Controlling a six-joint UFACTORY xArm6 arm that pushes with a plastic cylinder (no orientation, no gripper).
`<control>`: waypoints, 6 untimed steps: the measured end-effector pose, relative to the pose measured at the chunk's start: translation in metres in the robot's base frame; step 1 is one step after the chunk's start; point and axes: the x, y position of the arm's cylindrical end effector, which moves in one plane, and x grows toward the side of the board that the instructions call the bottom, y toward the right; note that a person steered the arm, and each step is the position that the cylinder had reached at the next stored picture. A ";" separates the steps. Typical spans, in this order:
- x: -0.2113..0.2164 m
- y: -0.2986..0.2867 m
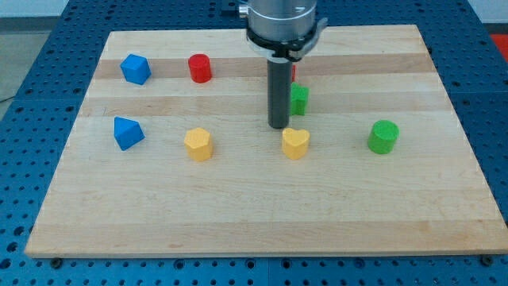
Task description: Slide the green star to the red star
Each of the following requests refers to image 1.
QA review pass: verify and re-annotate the green cylinder block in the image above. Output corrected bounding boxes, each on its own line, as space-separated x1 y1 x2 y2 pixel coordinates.
368 120 400 154

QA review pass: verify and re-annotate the red cylinder block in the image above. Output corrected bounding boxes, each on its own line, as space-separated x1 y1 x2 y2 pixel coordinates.
187 54 212 83

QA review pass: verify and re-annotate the blue triangular prism block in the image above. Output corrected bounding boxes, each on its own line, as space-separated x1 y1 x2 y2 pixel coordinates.
114 117 145 151

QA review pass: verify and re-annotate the green star block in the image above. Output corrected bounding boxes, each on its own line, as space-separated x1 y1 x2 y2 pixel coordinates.
291 82 310 115

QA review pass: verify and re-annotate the yellow heart block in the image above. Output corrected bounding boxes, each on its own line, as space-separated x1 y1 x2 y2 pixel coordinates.
282 128 310 160

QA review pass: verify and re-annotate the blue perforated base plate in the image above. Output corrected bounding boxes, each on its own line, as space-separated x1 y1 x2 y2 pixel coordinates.
1 1 507 285

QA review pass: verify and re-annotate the yellow pentagon block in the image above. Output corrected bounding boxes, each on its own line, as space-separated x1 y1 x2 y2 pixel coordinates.
184 127 214 161

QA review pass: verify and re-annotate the red star block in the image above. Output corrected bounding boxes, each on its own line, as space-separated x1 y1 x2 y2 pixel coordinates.
291 65 297 82

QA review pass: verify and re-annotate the light wooden board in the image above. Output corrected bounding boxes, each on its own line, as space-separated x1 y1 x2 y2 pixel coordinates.
25 25 507 258

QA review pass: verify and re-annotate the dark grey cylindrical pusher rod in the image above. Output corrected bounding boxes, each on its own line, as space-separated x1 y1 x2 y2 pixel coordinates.
267 61 293 129

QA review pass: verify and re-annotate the blue cube block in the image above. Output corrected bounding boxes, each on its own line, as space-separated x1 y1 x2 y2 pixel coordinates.
120 54 152 85

